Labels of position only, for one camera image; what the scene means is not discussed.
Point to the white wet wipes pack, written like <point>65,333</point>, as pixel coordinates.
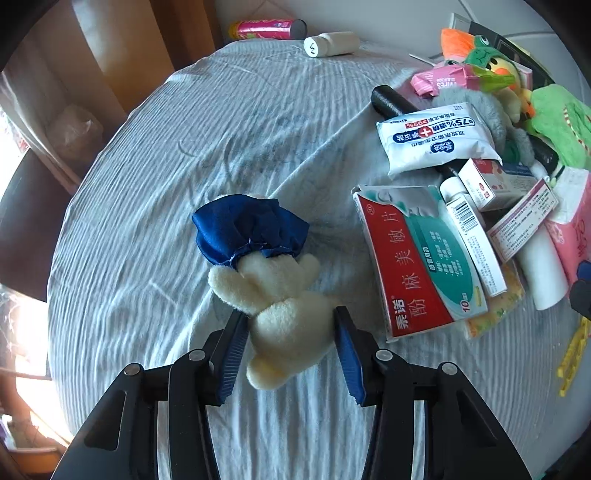
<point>429,138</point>

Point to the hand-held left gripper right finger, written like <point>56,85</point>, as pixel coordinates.
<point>350,360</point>

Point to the white pink-edged medicine box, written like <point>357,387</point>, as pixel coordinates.
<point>521,224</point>

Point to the white plush doll blue hat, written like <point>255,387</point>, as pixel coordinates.
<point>272,295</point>

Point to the red green medicine box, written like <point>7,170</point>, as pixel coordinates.
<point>415,263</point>

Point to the long white medicine box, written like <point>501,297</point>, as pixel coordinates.
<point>475,240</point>

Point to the pink wipes pack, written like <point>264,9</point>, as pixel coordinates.
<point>441,81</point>

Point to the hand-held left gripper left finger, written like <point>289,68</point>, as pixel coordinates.
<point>231,364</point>

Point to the grey plush toy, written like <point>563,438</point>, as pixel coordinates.
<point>489,117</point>

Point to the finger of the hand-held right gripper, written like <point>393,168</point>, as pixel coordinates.
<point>582,295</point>

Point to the white plastic bottle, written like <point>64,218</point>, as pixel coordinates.
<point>332,44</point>

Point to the green crocodile plush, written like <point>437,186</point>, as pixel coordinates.
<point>563,124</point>

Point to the yellow plastic clips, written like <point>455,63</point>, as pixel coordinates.
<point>575,360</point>

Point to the white paper roll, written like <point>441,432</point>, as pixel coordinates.
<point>545,272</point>

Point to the small white red box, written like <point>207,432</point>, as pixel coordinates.
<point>489,184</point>

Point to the clear plastic bag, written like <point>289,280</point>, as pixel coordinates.
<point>74,134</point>

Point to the black gift box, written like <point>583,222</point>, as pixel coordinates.
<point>512,50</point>

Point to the yellow patterned packet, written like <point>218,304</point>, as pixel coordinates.
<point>503,304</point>

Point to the green frog plush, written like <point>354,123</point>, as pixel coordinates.
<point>491,60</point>

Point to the pink cylindrical can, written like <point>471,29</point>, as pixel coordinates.
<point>265,30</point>

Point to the orange plush toy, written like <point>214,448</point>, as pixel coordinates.
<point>457,42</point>

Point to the white wall socket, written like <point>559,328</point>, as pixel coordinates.
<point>459,22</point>

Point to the pink soft tissue pack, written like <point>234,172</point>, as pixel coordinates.
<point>575,226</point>

